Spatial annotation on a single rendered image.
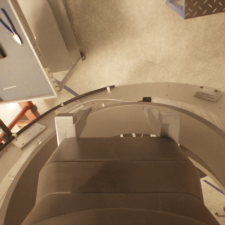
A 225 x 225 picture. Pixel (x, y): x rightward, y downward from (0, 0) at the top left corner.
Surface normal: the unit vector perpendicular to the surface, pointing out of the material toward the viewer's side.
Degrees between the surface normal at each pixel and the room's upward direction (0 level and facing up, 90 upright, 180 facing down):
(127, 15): 0
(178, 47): 0
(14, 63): 0
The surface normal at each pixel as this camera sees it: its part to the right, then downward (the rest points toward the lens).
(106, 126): 0.21, 0.56
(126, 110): -0.14, 0.63
